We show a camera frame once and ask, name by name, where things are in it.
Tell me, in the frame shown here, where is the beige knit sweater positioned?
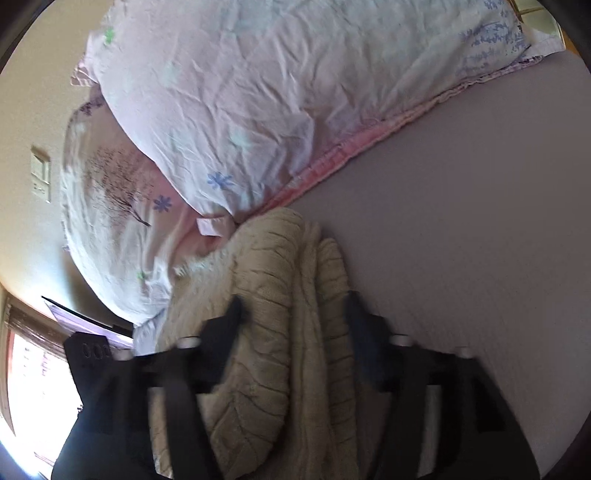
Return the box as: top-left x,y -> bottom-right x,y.
155,209 -> 360,479

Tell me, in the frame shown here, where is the wall switch plate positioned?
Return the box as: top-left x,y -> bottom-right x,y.
30,146 -> 51,203

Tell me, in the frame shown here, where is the lilac bed sheet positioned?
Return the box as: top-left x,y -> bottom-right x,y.
148,52 -> 590,479

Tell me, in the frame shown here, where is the wooden window frame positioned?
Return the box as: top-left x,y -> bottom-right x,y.
0,285 -> 136,480

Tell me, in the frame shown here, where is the white floral pillow left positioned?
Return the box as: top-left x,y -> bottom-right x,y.
59,94 -> 236,324

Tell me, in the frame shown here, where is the pink floral pillow right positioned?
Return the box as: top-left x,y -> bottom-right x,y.
72,1 -> 564,221

